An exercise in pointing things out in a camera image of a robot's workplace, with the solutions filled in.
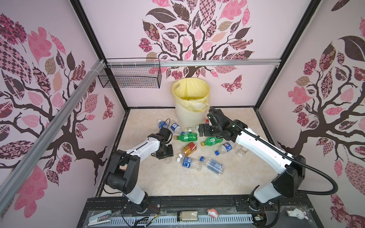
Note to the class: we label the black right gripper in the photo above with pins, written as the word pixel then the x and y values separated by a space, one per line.
pixel 205 127

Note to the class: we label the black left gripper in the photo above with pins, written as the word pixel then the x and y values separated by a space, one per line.
pixel 169 154

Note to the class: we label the clear unlabelled bottle white cap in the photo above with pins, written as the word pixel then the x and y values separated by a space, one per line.
pixel 168 160

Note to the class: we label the pepsi label small bottle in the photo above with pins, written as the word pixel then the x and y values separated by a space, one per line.
pixel 225 148

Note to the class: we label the small blue label bottle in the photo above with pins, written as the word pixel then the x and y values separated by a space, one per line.
pixel 163 124

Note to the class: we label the small clear green label bottle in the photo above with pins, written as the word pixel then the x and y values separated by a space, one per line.
pixel 242 151

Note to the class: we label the clear bottle green white label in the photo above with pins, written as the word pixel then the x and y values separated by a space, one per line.
pixel 194 129

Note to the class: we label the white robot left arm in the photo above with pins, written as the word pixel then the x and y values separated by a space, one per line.
pixel 124 170

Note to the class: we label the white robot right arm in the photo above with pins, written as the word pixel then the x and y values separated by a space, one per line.
pixel 290 171

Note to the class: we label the white bin with yellow bag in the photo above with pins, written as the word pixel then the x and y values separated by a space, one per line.
pixel 192 100

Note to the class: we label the right green soda bottle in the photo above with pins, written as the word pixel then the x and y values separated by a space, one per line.
pixel 211 141

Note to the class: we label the green soda bottle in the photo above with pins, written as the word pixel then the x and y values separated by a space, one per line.
pixel 190 137
pixel 211 141

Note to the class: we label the red yellow label bottle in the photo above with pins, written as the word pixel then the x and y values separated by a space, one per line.
pixel 189 149

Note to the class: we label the left green soda bottle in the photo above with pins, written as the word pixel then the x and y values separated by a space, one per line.
pixel 190 137

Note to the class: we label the blue label bottle white cap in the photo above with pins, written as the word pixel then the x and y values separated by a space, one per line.
pixel 189 163

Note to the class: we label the blue label bottle lower right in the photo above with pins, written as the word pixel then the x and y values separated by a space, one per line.
pixel 212 165

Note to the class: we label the beige rectangular box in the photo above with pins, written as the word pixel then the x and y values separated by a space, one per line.
pixel 187 216

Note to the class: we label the pink white small toy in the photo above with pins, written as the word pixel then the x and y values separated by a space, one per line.
pixel 213 213

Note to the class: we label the white plush toy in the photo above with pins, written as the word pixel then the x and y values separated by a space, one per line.
pixel 297 213

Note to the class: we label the black wire basket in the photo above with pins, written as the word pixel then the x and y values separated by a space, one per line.
pixel 131 73

